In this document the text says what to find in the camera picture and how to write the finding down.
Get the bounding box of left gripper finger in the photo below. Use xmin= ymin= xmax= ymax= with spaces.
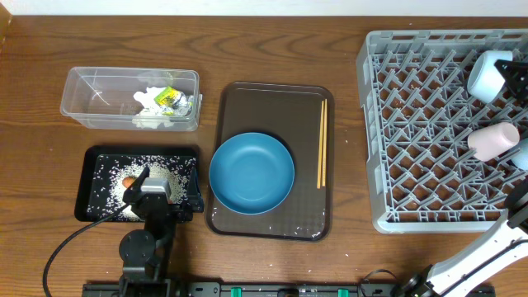
xmin=187 ymin=167 xmax=203 ymax=205
xmin=123 ymin=167 xmax=150 ymax=199

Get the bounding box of orange carrot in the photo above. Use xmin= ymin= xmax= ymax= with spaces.
xmin=122 ymin=177 xmax=136 ymax=188

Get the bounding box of light blue cup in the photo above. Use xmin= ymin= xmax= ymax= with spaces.
xmin=467 ymin=50 xmax=513 ymax=104

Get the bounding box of pile of white rice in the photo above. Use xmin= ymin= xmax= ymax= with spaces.
xmin=86 ymin=154 xmax=196 ymax=220

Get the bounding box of dark blue plate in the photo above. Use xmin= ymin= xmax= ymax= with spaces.
xmin=209 ymin=132 xmax=295 ymax=215

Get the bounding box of white cup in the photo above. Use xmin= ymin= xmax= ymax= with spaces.
xmin=468 ymin=122 xmax=520 ymax=162

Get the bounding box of white tissue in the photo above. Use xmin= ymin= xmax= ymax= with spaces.
xmin=133 ymin=87 xmax=165 ymax=116
xmin=132 ymin=109 xmax=174 ymax=130

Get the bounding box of yellow silver snack wrapper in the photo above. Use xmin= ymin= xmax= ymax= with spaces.
xmin=154 ymin=87 xmax=194 ymax=117

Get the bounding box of wooden chopstick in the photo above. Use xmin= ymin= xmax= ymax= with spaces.
xmin=317 ymin=100 xmax=325 ymax=189
xmin=322 ymin=99 xmax=328 ymax=187

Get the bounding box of light blue bowl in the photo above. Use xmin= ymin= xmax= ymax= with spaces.
xmin=511 ymin=139 xmax=528 ymax=171

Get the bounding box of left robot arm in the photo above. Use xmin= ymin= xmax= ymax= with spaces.
xmin=118 ymin=167 xmax=204 ymax=296

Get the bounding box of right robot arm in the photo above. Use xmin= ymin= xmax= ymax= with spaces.
xmin=391 ymin=54 xmax=527 ymax=296

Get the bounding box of black waste tray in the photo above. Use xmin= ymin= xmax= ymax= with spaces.
xmin=74 ymin=145 xmax=198 ymax=222

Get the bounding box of grey dishwasher rack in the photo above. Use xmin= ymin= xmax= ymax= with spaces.
xmin=356 ymin=29 xmax=527 ymax=233

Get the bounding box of clear plastic bin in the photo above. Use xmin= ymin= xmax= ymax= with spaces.
xmin=60 ymin=67 xmax=202 ymax=132

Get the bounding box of brown serving tray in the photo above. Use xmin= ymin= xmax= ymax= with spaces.
xmin=205 ymin=82 xmax=334 ymax=242

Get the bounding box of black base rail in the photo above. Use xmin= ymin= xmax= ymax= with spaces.
xmin=81 ymin=280 xmax=497 ymax=297

